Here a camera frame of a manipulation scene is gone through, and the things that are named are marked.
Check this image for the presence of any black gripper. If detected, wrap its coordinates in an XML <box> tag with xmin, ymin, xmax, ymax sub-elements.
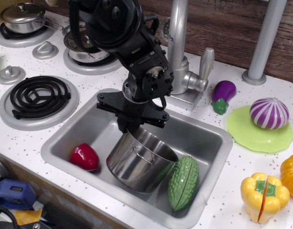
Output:
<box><xmin>97</xmin><ymin>81</ymin><xmax>169</xmax><ymax>133</ymax></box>

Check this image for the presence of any stainless steel pot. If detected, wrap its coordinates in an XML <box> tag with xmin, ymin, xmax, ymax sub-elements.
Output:
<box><xmin>106</xmin><ymin>128</ymin><xmax>178</xmax><ymax>194</ymax></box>

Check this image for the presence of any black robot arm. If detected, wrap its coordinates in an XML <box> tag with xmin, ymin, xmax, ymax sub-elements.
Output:
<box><xmin>68</xmin><ymin>0</ymin><xmax>174</xmax><ymax>132</ymax></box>

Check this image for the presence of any silver metal sink basin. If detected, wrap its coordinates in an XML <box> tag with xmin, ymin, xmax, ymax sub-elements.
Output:
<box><xmin>41</xmin><ymin>97</ymin><xmax>232</xmax><ymax>229</ymax></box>

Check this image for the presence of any lidded steel pot middle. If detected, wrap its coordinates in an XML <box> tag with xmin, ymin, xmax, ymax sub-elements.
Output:
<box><xmin>63</xmin><ymin>26</ymin><xmax>109</xmax><ymax>63</ymax></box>

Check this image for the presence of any red toy pepper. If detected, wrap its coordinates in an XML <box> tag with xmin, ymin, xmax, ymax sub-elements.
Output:
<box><xmin>70</xmin><ymin>143</ymin><xmax>100</xmax><ymax>172</ymax></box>

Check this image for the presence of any silver toy faucet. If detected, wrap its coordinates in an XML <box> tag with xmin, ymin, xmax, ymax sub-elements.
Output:
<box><xmin>159</xmin><ymin>0</ymin><xmax>215</xmax><ymax>111</ymax></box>

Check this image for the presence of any green toy bitter gourd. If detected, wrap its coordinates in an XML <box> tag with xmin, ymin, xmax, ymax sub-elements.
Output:
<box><xmin>168</xmin><ymin>156</ymin><xmax>199</xmax><ymax>211</ymax></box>

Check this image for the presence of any black coil front burner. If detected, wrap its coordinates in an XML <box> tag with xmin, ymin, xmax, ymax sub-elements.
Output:
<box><xmin>0</xmin><ymin>76</ymin><xmax>79</xmax><ymax>131</ymax></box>

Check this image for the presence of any purple toy eggplant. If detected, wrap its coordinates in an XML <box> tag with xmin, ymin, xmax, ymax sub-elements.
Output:
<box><xmin>211</xmin><ymin>81</ymin><xmax>237</xmax><ymax>115</ymax></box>

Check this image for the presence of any grey stove knob upper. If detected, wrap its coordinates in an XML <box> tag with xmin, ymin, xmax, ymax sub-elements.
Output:
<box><xmin>32</xmin><ymin>41</ymin><xmax>59</xmax><ymax>60</ymax></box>

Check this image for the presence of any grey stove knob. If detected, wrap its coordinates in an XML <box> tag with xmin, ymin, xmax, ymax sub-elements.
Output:
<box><xmin>0</xmin><ymin>66</ymin><xmax>26</xmax><ymax>85</ymax></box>
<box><xmin>32</xmin><ymin>41</ymin><xmax>59</xmax><ymax>60</ymax></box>
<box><xmin>62</xmin><ymin>25</ymin><xmax>71</xmax><ymax>36</ymax></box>

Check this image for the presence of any grey stove knob rear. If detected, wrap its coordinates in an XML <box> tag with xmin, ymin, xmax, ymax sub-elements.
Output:
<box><xmin>62</xmin><ymin>25</ymin><xmax>71</xmax><ymax>36</ymax></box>

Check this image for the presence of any light green plastic plate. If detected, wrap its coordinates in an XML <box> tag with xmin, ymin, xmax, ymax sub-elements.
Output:
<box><xmin>227</xmin><ymin>106</ymin><xmax>293</xmax><ymax>153</ymax></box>

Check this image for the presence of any grey stove knob lower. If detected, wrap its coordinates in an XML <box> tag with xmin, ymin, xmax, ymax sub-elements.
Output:
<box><xmin>0</xmin><ymin>66</ymin><xmax>26</xmax><ymax>85</ymax></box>

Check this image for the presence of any blue clamp tool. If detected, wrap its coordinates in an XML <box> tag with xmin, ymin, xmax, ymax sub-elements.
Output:
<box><xmin>0</xmin><ymin>179</ymin><xmax>36</xmax><ymax>210</ymax></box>

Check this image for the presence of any yellow sponge piece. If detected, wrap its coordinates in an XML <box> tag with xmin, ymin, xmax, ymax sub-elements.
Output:
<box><xmin>14</xmin><ymin>209</ymin><xmax>42</xmax><ymax>226</ymax></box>

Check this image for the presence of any purple striped toy onion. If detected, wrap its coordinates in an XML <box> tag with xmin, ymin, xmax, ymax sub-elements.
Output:
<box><xmin>249</xmin><ymin>98</ymin><xmax>289</xmax><ymax>130</ymax></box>

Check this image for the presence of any lidded steel saucepan back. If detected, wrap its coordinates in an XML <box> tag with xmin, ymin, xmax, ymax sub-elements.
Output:
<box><xmin>0</xmin><ymin>3</ymin><xmax>63</xmax><ymax>34</ymax></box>

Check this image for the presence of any yellow toy bell pepper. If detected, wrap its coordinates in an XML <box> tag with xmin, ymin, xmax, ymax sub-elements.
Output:
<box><xmin>241</xmin><ymin>173</ymin><xmax>290</xmax><ymax>224</ymax></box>

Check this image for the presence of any orange toy pumpkin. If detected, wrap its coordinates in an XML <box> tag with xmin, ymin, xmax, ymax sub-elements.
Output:
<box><xmin>280</xmin><ymin>155</ymin><xmax>293</xmax><ymax>197</ymax></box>

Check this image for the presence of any grey vertical pole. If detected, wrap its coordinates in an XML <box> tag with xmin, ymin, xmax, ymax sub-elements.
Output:
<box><xmin>242</xmin><ymin>0</ymin><xmax>287</xmax><ymax>86</ymax></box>

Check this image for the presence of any grey burner ring middle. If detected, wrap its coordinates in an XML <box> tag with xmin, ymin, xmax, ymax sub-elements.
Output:
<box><xmin>63</xmin><ymin>38</ymin><xmax>126</xmax><ymax>76</ymax></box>

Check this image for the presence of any grey burner ring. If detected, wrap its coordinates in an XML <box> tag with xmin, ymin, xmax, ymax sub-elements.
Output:
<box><xmin>63</xmin><ymin>38</ymin><xmax>126</xmax><ymax>76</ymax></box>
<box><xmin>0</xmin><ymin>21</ymin><xmax>56</xmax><ymax>49</ymax></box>

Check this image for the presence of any grey burner ring back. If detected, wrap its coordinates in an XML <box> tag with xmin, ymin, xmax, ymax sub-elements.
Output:
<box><xmin>0</xmin><ymin>21</ymin><xmax>56</xmax><ymax>49</ymax></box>

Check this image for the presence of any black cable bottom left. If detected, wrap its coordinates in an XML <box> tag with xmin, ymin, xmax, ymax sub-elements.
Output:
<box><xmin>0</xmin><ymin>204</ymin><xmax>20</xmax><ymax>229</ymax></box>

